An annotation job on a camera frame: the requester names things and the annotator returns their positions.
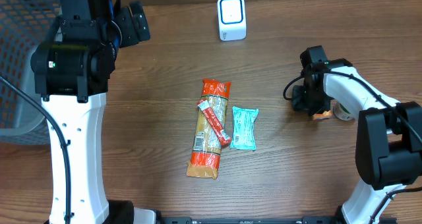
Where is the white barcode scanner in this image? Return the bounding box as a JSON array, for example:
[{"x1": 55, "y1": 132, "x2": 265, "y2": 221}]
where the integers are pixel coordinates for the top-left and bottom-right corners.
[{"x1": 217, "y1": 0, "x2": 247, "y2": 42}]

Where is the small orange tissue pack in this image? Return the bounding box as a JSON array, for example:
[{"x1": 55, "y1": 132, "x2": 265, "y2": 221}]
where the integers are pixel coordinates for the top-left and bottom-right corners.
[{"x1": 312, "y1": 110, "x2": 332, "y2": 120}]

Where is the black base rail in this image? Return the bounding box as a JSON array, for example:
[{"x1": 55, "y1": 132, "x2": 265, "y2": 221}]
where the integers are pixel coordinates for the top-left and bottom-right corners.
[{"x1": 156, "y1": 216, "x2": 342, "y2": 224}]

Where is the grey plastic mesh basket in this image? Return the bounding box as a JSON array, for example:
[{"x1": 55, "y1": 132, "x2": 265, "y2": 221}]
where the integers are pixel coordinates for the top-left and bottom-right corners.
[{"x1": 1, "y1": 0, "x2": 60, "y2": 145}]

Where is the teal orange snack packet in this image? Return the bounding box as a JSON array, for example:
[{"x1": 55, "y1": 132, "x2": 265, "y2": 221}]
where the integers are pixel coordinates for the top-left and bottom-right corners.
[{"x1": 230, "y1": 106, "x2": 259, "y2": 151}]

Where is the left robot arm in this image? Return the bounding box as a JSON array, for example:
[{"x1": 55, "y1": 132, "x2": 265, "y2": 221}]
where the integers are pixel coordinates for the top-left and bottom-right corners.
[{"x1": 30, "y1": 0, "x2": 158, "y2": 224}]

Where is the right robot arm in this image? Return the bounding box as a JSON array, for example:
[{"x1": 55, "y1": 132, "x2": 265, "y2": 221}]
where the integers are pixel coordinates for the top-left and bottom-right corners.
[{"x1": 288, "y1": 45, "x2": 421, "y2": 223}]

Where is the red stick sachet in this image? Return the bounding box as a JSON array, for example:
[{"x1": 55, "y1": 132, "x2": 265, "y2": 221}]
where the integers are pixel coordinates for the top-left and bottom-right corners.
[{"x1": 197, "y1": 99, "x2": 232, "y2": 147}]

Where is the green lid jar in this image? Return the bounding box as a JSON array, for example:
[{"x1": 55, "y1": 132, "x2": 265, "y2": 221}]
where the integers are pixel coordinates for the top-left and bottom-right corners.
[{"x1": 333, "y1": 101, "x2": 354, "y2": 121}]

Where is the long orange pasta packet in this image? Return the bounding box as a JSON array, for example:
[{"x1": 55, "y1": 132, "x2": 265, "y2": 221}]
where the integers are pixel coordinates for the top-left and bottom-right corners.
[{"x1": 187, "y1": 79, "x2": 231, "y2": 179}]

